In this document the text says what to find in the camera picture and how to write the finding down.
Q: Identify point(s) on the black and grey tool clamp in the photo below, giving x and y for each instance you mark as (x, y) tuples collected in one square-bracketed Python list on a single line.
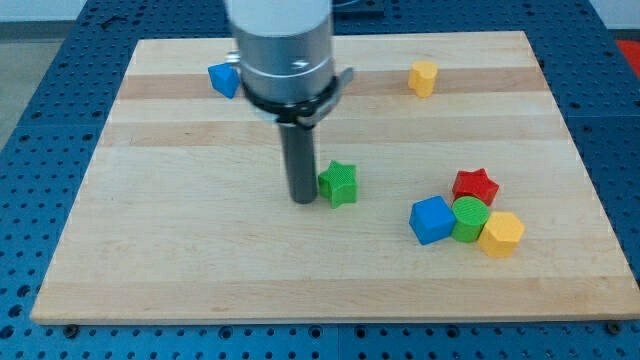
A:
[(301, 98)]

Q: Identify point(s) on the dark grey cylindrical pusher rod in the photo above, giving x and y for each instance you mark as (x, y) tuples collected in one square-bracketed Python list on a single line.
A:
[(299, 159)]

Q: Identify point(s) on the green star block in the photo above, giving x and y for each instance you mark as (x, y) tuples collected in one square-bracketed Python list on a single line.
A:
[(338, 183)]

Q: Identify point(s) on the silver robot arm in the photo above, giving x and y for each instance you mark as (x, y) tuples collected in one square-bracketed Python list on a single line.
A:
[(287, 72)]

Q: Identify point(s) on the blue cube block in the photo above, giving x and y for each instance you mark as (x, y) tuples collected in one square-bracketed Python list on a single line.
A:
[(431, 220)]

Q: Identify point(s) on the red star block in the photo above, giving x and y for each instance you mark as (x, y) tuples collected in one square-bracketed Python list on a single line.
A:
[(475, 184)]

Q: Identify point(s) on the blue triangle block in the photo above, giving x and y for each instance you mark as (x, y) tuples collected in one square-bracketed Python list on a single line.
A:
[(224, 79)]

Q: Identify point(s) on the yellow heart block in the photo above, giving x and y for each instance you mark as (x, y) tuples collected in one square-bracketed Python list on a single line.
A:
[(422, 78)]

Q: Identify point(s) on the wooden board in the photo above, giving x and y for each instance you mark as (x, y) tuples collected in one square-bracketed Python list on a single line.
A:
[(184, 217)]

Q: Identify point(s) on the green cylinder block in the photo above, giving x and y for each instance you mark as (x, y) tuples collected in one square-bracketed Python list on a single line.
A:
[(470, 214)]

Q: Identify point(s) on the yellow hexagon block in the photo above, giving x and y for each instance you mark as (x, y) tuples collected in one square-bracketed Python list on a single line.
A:
[(501, 234)]

